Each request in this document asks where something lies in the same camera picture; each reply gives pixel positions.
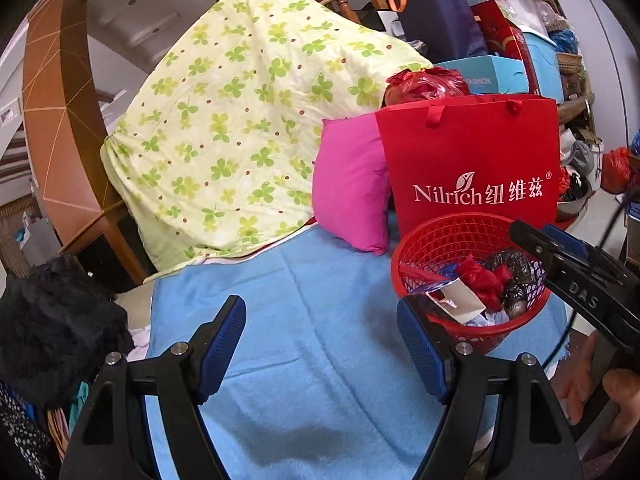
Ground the blue plastic storage bin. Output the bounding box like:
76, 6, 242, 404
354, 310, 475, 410
520, 30, 559, 104

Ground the red gift box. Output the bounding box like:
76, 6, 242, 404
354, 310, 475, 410
472, 0, 539, 96

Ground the striped orange pink cloth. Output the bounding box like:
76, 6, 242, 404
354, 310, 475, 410
47, 406, 72, 462

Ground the metal bowl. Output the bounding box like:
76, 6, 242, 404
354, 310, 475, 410
555, 175, 594, 224

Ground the light blue towel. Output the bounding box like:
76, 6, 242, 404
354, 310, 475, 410
145, 225, 571, 480

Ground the navy bag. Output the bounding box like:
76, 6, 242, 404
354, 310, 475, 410
395, 0, 489, 62

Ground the person's right hand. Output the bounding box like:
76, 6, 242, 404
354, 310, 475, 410
558, 332, 640, 428

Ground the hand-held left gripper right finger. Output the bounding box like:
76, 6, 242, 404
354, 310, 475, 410
396, 297, 586, 480

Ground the orange white medicine box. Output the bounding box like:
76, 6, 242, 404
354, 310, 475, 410
427, 280, 489, 326

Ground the black fuzzy cloth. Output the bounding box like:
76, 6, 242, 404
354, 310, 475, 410
0, 255, 136, 411

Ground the light blue cardboard box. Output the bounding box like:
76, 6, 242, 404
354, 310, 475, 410
435, 55, 531, 97

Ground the red mesh basket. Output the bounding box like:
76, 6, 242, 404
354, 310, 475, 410
391, 212, 554, 357

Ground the black white spotted cloth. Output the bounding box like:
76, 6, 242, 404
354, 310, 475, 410
0, 385, 57, 480

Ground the dark plastic bag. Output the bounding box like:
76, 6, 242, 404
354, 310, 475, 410
482, 249, 544, 317

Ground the red paper bag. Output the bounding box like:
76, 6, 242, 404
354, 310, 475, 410
375, 94, 561, 241

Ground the beige bed sheet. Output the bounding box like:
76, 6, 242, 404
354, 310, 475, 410
116, 285, 157, 332

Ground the large red plastic bag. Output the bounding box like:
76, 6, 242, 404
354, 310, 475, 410
385, 67, 472, 107

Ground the teal cloth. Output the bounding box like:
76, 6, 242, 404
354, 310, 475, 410
70, 382, 92, 432

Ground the pink pillow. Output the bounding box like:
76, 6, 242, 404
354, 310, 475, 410
312, 115, 392, 256

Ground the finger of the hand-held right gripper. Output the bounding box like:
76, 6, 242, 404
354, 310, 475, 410
510, 219, 562, 281
542, 224, 632, 282

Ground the clover print blanket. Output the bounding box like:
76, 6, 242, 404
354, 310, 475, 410
100, 0, 436, 274

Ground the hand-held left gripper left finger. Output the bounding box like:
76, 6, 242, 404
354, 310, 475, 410
59, 295, 248, 480

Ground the red ribbon cloth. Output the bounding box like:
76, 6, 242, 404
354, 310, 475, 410
457, 255, 514, 312

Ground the wooden column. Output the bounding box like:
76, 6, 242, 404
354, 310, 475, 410
22, 0, 151, 282

